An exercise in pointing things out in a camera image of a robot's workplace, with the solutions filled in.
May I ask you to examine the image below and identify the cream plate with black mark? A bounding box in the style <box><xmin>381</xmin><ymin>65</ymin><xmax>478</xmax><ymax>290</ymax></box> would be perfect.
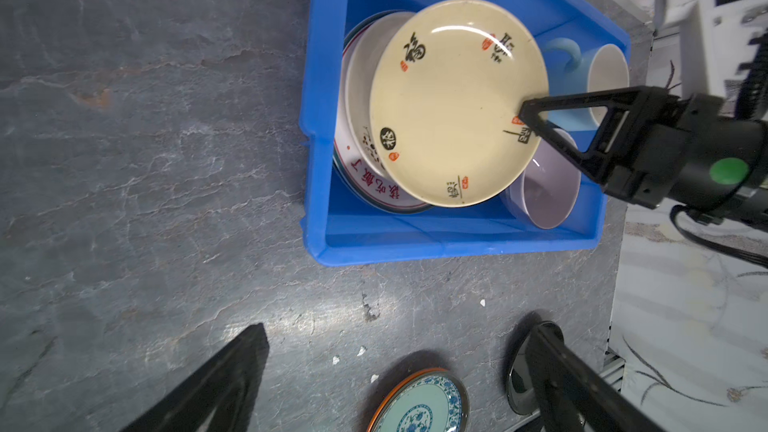
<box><xmin>344</xmin><ymin>11</ymin><xmax>415</xmax><ymax>179</ymax></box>

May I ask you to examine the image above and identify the blue plastic bin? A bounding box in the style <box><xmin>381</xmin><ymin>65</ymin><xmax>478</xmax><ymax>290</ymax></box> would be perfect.
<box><xmin>299</xmin><ymin>0</ymin><xmax>637</xmax><ymax>266</ymax></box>

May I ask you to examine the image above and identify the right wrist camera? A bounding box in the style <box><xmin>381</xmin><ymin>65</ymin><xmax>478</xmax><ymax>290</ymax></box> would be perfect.
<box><xmin>653</xmin><ymin>0</ymin><xmax>767</xmax><ymax>98</ymax></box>

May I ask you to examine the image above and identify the light blue mug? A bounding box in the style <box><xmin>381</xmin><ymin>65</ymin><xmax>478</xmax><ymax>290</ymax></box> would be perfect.
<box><xmin>541</xmin><ymin>38</ymin><xmax>629</xmax><ymax>131</ymax></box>

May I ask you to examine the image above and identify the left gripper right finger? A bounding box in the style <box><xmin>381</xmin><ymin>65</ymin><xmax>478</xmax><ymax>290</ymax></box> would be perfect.
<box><xmin>526</xmin><ymin>323</ymin><xmax>661</xmax><ymax>432</ymax></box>

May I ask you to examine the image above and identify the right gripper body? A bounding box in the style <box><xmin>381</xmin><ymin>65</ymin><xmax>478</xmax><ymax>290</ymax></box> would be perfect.
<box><xmin>602</xmin><ymin>86</ymin><xmax>767</xmax><ymax>216</ymax></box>

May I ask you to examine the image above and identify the cream plate with flower marks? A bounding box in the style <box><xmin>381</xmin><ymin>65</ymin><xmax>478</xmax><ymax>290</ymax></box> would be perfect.
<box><xmin>369</xmin><ymin>0</ymin><xmax>549</xmax><ymax>208</ymax></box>

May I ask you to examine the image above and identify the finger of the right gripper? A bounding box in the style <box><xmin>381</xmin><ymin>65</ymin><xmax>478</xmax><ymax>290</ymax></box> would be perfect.
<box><xmin>519</xmin><ymin>86</ymin><xmax>654</xmax><ymax>183</ymax></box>

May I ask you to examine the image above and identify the purple ceramic bowl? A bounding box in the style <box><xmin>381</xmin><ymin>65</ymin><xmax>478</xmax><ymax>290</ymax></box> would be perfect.
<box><xmin>500</xmin><ymin>139</ymin><xmax>582</xmax><ymax>230</ymax></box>

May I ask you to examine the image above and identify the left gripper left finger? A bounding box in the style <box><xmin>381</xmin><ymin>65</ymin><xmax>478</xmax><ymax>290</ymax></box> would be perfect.
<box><xmin>124</xmin><ymin>323</ymin><xmax>270</xmax><ymax>431</ymax></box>

